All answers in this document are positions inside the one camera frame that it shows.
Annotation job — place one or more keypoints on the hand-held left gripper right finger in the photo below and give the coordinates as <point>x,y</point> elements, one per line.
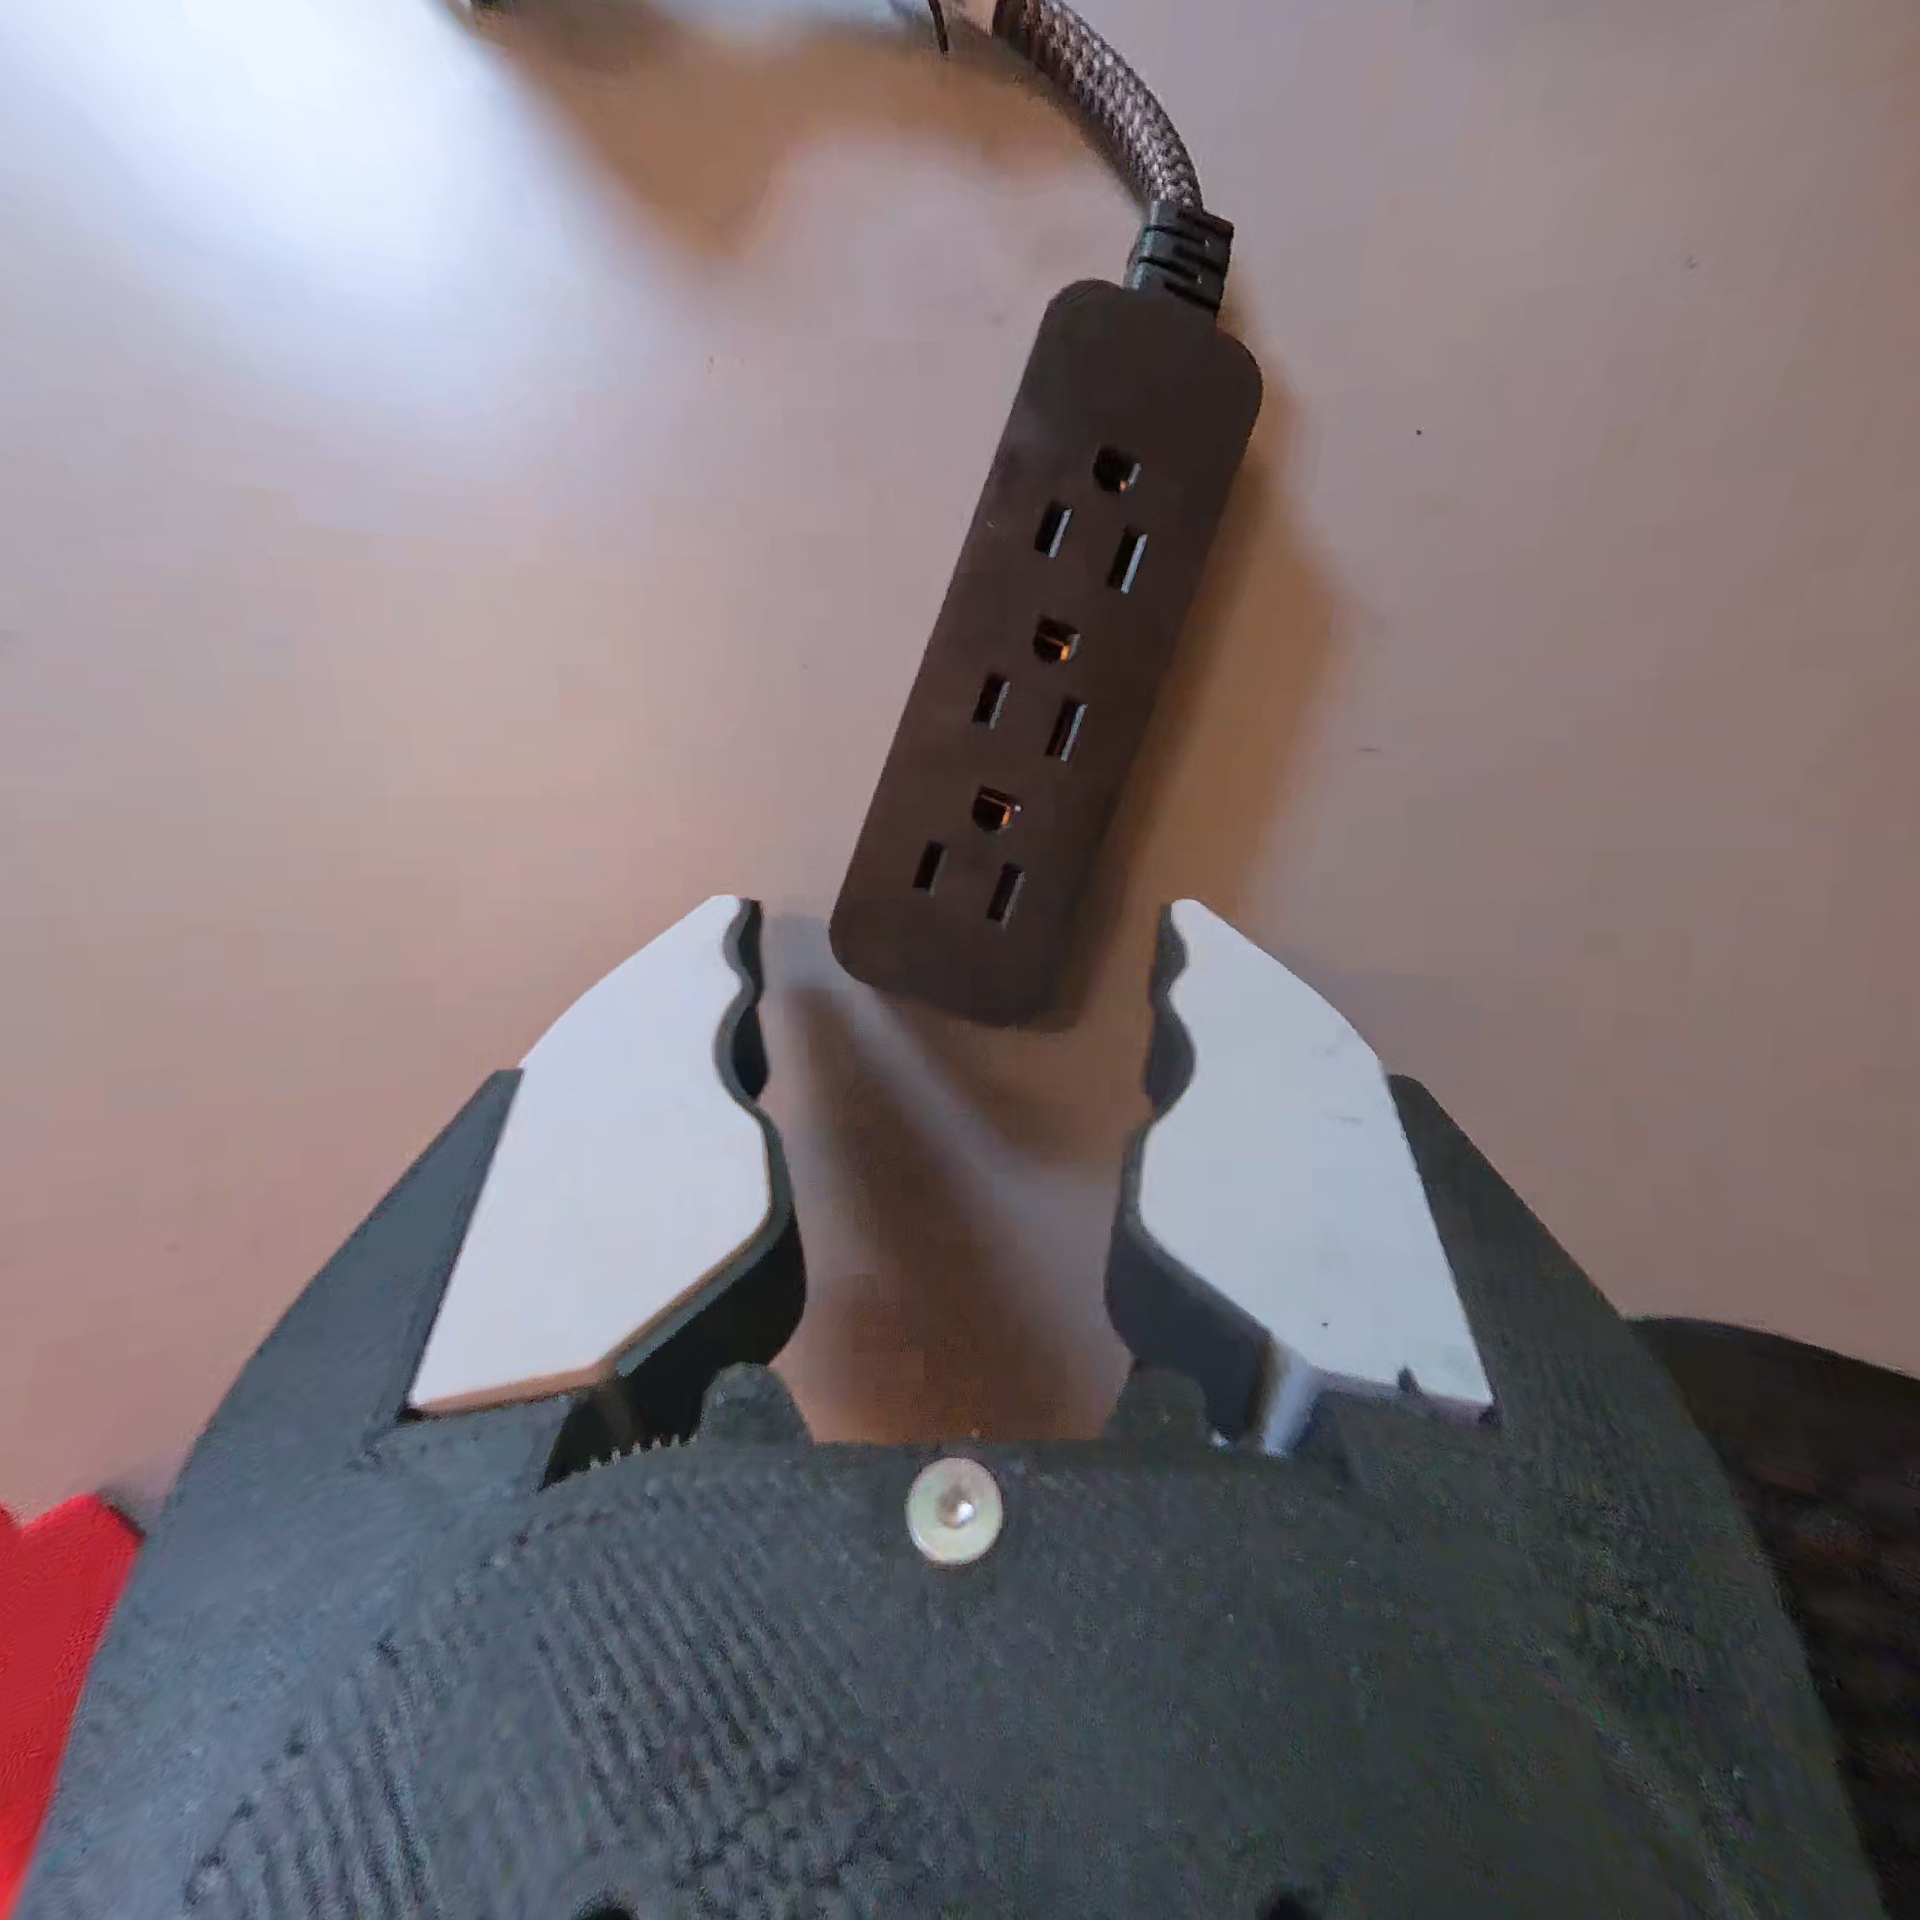
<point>1289,1200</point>

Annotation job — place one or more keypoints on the black power strip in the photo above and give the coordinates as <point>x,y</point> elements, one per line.
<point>1050,675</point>

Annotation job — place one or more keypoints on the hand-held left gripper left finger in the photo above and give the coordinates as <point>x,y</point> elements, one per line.
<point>616,1200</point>

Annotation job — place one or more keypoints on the red plastic bin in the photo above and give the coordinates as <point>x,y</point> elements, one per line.
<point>54,1650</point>

